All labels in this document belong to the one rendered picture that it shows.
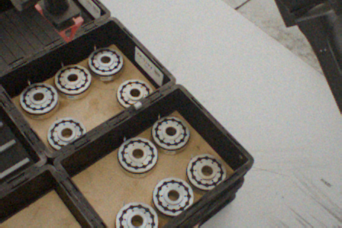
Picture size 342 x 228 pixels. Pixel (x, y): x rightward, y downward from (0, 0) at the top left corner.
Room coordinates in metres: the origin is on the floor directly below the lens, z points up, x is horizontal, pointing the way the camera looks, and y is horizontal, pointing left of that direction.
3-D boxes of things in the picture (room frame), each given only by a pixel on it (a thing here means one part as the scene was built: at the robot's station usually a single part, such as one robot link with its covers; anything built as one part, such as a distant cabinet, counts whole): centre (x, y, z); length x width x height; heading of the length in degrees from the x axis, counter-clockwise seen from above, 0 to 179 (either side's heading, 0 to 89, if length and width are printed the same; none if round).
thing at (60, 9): (0.78, 0.29, 1.18); 0.10 x 0.07 x 0.07; 47
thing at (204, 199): (0.54, 0.01, 0.92); 0.40 x 0.30 x 0.02; 137
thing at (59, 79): (0.79, 0.28, 0.86); 0.10 x 0.10 x 0.01
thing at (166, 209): (0.49, -0.04, 0.86); 0.10 x 0.10 x 0.01
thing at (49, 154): (0.74, 0.23, 0.92); 0.40 x 0.30 x 0.02; 137
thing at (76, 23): (0.77, 0.28, 1.11); 0.07 x 0.07 x 0.09; 47
